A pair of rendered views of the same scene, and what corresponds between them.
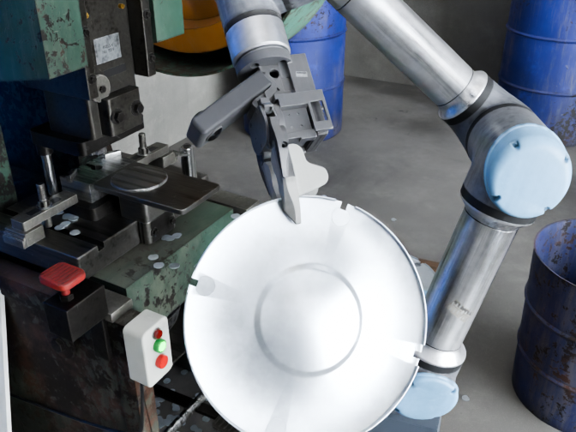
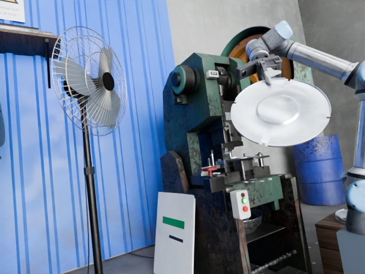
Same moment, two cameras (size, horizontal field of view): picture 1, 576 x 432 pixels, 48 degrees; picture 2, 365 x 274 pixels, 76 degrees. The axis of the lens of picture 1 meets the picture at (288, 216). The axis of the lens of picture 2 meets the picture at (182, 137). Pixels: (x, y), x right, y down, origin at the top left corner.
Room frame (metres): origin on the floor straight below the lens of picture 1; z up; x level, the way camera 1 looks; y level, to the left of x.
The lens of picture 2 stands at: (-0.20, -0.13, 0.82)
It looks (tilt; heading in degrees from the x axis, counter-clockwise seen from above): 6 degrees up; 30
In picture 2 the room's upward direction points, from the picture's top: 8 degrees counter-clockwise
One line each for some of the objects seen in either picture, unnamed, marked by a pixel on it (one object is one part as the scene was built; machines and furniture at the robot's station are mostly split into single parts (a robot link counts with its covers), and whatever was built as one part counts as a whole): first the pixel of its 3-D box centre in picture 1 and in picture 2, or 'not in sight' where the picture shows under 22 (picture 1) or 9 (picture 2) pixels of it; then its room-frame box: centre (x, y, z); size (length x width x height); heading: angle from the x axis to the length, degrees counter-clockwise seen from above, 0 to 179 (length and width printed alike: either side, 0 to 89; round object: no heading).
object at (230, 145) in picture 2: (89, 133); (225, 147); (1.35, 0.44, 0.86); 0.20 x 0.16 x 0.05; 151
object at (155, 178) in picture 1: (159, 209); (247, 167); (1.26, 0.29, 0.72); 0.25 x 0.14 x 0.14; 61
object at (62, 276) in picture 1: (64, 290); (210, 174); (0.95, 0.40, 0.72); 0.07 x 0.06 x 0.08; 61
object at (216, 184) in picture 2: (81, 330); (215, 194); (0.96, 0.39, 0.62); 0.10 x 0.06 x 0.20; 151
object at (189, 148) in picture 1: (188, 161); (260, 159); (1.44, 0.24, 0.75); 0.03 x 0.03 x 0.10; 61
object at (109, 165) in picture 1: (99, 177); (228, 162); (1.35, 0.44, 0.76); 0.15 x 0.09 x 0.05; 151
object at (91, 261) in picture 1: (103, 207); (230, 175); (1.35, 0.44, 0.68); 0.45 x 0.30 x 0.06; 151
